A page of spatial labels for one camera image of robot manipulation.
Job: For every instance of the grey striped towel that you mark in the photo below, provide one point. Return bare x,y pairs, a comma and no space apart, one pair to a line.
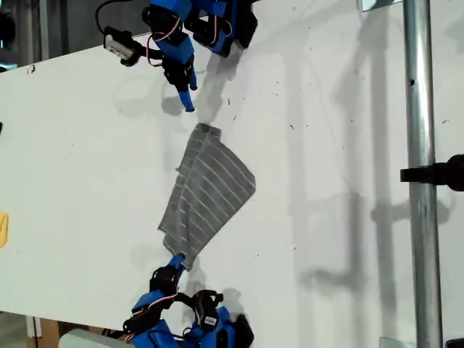
214,181

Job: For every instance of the white box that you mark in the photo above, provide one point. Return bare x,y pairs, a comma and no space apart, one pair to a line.
83,340

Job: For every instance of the wooden table support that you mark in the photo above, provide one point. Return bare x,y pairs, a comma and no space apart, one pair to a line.
49,328

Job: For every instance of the yellow object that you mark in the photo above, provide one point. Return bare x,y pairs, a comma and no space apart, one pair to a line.
3,232

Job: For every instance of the black clamp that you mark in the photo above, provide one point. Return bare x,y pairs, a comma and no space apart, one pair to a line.
435,173

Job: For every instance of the black camera stalk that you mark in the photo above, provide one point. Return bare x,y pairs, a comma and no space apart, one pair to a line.
145,50
186,299

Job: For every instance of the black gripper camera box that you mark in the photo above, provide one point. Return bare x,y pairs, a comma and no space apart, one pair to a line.
119,45
208,311

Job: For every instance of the metal table bracket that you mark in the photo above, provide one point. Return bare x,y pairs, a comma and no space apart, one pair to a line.
369,4

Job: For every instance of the steel post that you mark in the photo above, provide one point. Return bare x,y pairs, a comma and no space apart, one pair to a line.
420,108

